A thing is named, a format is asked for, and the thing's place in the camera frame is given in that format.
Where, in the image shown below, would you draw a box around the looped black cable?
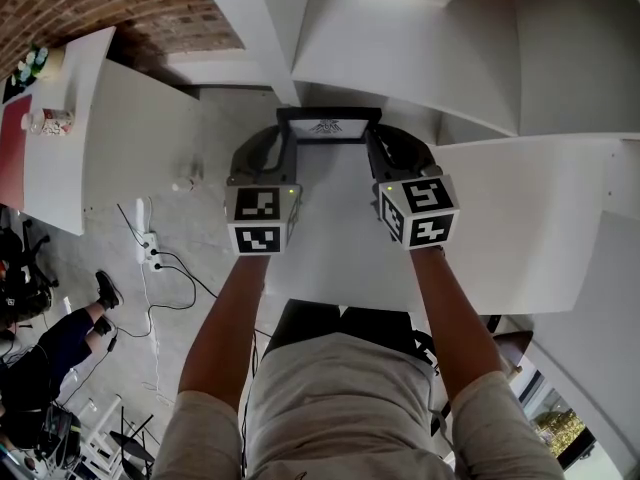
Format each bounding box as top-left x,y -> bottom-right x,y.
107,262 -> 197,339

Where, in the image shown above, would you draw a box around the white metal rack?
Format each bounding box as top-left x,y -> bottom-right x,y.
79,392 -> 124,480

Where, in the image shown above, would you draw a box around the white flowers in pot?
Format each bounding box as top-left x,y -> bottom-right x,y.
10,43 -> 66,87

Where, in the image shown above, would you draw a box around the white corner desk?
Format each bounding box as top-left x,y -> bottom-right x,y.
264,135 -> 640,317

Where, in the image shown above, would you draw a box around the small floor litter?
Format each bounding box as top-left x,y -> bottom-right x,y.
172,155 -> 206,193

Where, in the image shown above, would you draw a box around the person's left forearm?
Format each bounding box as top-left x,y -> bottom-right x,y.
178,253 -> 271,399

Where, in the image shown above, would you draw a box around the white power strip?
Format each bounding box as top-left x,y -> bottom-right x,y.
141,231 -> 164,274

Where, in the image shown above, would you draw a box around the long white cable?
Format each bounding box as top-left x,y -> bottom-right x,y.
139,267 -> 176,404

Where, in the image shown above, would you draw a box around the long black cable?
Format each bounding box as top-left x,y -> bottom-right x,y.
154,250 -> 221,299

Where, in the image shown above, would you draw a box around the black framed picture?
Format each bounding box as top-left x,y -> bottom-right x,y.
275,106 -> 384,145

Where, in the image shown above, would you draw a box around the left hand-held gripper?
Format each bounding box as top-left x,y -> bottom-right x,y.
224,124 -> 304,257

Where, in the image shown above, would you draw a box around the white side cabinet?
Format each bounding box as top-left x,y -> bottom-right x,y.
0,25 -> 201,237

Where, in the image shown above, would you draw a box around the person's black trousers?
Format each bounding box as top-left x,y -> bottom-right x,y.
262,298 -> 436,369

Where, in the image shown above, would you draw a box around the large white panel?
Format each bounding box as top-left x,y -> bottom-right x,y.
524,210 -> 640,480

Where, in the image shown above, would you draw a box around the black folding chair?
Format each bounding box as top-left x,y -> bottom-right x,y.
109,407 -> 156,469

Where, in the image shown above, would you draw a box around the thin black cable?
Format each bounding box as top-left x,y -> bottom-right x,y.
117,202 -> 149,249

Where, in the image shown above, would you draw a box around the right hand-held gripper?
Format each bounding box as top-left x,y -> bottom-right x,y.
364,126 -> 460,252

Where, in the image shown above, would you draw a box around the glass window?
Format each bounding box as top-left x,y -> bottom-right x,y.
514,367 -> 599,472

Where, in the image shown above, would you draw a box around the black flat mat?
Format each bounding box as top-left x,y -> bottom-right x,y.
2,75 -> 39,104

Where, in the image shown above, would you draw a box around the person's right forearm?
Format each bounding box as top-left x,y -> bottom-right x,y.
409,245 -> 501,402

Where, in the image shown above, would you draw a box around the red mat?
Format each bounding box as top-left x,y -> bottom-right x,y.
0,93 -> 34,212

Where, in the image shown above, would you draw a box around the white shelf hutch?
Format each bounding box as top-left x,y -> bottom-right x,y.
192,0 -> 640,147

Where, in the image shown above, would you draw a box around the person's grey t-shirt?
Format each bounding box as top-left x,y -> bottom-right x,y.
152,331 -> 566,480

